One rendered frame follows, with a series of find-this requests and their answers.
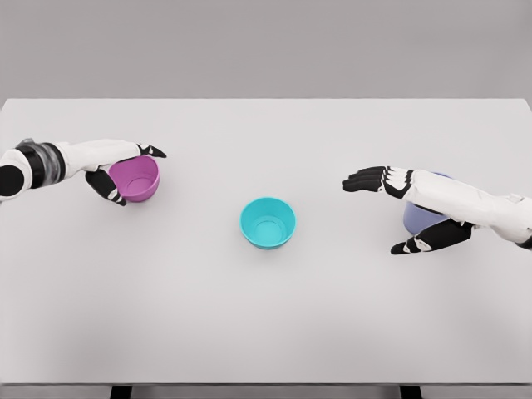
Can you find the purple bowl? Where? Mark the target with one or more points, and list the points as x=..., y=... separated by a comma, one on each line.
x=139, y=180

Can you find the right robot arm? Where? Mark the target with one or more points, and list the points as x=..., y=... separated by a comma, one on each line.
x=503, y=216

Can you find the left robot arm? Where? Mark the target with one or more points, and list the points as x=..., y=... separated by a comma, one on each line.
x=39, y=166

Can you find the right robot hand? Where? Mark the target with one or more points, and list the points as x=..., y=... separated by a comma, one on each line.
x=432, y=195

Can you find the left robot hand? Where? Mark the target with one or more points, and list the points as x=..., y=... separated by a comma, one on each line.
x=109, y=151

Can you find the lavender blue cup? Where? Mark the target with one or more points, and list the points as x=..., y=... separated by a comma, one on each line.
x=420, y=220

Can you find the turquoise bowl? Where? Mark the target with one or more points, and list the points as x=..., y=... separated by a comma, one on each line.
x=268, y=223

